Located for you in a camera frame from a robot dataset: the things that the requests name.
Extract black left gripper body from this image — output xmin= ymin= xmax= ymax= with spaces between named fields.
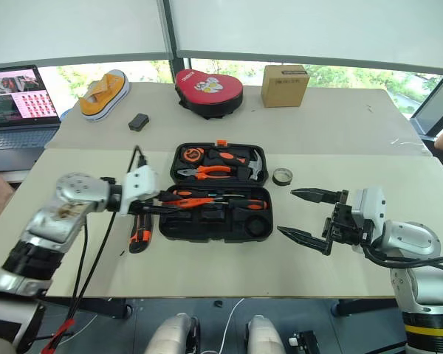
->
xmin=131 ymin=198 xmax=159 ymax=216

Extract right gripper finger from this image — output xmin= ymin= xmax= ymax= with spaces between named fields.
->
xmin=290 ymin=187 xmax=350 ymax=205
xmin=276 ymin=217 xmax=335 ymax=257

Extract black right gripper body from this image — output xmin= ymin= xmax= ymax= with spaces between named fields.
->
xmin=320 ymin=201 xmax=371 ymax=246

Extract orange black utility knife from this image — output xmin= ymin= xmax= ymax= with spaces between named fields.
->
xmin=128 ymin=212 xmax=155 ymax=254

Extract black electrical tape roll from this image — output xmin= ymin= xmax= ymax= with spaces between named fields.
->
xmin=272 ymin=167 xmax=294 ymax=187

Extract black plastic tool case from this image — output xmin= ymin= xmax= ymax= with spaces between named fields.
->
xmin=157 ymin=139 xmax=275 ymax=245

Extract thin precision screwdriver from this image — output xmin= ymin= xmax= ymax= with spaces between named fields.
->
xmin=171 ymin=189 xmax=245 ymax=198

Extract orange black tape measure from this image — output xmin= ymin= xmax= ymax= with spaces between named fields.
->
xmin=180 ymin=146 xmax=205 ymax=164

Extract steel claw hammer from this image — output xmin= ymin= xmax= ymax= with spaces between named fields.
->
xmin=239 ymin=147 xmax=269 ymax=182

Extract small black box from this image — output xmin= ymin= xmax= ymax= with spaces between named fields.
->
xmin=128 ymin=113 xmax=151 ymax=133

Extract black device with white button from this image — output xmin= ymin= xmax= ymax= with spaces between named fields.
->
xmin=287 ymin=330 xmax=321 ymax=354

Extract grey rounded robot foot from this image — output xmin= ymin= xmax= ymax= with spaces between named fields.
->
xmin=143 ymin=312 xmax=202 ymax=354
xmin=244 ymin=314 xmax=286 ymax=354

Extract brown cardboard box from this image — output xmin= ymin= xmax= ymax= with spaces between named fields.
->
xmin=260 ymin=64 xmax=311 ymax=109

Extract red boxing pad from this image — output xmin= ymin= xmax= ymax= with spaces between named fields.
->
xmin=174 ymin=68 xmax=244 ymax=121

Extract yellow canvas sneaker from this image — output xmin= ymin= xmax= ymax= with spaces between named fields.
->
xmin=78 ymin=69 xmax=131 ymax=124

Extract dark framed grey screen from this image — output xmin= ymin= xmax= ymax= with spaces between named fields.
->
xmin=409 ymin=75 xmax=443 ymax=139

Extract open grey laptop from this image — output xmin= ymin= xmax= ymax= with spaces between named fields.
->
xmin=0 ymin=64 xmax=63 ymax=173

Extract white roller blind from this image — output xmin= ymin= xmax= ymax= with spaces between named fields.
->
xmin=0 ymin=0 xmax=173 ymax=68
xmin=168 ymin=0 xmax=443 ymax=77

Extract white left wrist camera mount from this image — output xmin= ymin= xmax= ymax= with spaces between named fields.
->
xmin=119 ymin=165 xmax=160 ymax=217

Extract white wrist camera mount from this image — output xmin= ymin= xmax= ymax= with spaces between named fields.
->
xmin=119 ymin=165 xmax=160 ymax=217
xmin=350 ymin=186 xmax=388 ymax=255

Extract orange handled long nose pliers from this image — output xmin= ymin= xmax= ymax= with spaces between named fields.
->
xmin=161 ymin=196 xmax=231 ymax=211

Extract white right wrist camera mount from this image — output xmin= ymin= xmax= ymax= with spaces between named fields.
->
xmin=350 ymin=186 xmax=388 ymax=255

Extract orange handled combination pliers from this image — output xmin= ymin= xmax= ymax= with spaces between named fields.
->
xmin=176 ymin=164 xmax=233 ymax=182

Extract black orange handled screwdriver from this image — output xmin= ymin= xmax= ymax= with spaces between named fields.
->
xmin=227 ymin=198 xmax=269 ymax=212

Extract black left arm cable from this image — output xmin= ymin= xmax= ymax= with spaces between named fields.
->
xmin=64 ymin=145 xmax=151 ymax=326

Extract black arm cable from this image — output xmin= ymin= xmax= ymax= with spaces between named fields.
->
xmin=360 ymin=243 xmax=443 ymax=278
xmin=64 ymin=145 xmax=151 ymax=326

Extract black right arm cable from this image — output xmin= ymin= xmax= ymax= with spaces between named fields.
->
xmin=360 ymin=243 xmax=443 ymax=278

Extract white floor cable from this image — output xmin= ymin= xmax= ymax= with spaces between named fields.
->
xmin=220 ymin=297 xmax=246 ymax=354

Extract red cable wrap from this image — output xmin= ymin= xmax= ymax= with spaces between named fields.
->
xmin=40 ymin=318 xmax=77 ymax=354

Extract dark window post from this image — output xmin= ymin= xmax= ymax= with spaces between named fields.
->
xmin=156 ymin=0 xmax=186 ymax=85

